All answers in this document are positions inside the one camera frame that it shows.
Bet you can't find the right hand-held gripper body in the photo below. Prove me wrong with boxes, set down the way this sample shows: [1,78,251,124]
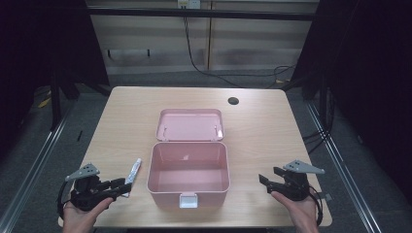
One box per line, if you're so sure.
[279,159,326,202]

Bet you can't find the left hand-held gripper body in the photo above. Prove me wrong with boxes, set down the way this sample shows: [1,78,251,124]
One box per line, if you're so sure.
[61,163,115,212]

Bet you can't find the white tube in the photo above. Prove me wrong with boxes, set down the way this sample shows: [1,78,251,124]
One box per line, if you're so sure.
[121,157,143,199]

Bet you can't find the pink plastic storage box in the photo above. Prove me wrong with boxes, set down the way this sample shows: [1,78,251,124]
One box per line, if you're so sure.
[147,108,231,210]

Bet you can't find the person's left hand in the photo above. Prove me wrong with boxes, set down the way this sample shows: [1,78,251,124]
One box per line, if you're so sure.
[62,197,115,233]

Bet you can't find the person's right hand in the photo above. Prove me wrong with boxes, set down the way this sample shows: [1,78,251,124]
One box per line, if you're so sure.
[270,190,321,233]

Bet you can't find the black metal stand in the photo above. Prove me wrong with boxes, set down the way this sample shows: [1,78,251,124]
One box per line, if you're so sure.
[49,72,63,132]

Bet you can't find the yellow floor tape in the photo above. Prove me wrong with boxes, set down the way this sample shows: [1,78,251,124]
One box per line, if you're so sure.
[37,96,52,109]

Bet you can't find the black curtain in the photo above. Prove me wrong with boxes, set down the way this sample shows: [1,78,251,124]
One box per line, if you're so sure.
[290,0,412,198]
[0,0,111,156]

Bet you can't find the black horizontal metal bar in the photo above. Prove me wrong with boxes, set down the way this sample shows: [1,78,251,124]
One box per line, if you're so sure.
[86,7,317,22]

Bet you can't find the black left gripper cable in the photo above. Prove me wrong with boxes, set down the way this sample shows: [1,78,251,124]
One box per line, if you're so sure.
[56,180,71,219]

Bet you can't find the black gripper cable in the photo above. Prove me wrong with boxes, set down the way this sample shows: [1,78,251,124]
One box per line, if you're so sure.
[56,180,71,219]
[307,184,326,227]

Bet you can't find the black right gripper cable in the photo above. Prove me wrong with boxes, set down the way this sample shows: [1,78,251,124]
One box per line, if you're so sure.
[307,184,326,227]

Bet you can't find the metal floor rail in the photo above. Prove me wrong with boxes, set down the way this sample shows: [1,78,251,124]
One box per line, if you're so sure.
[305,101,384,233]
[0,105,76,233]

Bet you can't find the black floor cables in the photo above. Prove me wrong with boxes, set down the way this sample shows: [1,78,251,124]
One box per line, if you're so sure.
[301,86,335,155]

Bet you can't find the black wall cable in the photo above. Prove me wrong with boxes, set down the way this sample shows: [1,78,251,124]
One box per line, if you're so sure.
[183,15,296,89]

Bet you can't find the white wall power outlet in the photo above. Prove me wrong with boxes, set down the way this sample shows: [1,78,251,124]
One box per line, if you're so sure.
[177,0,202,10]

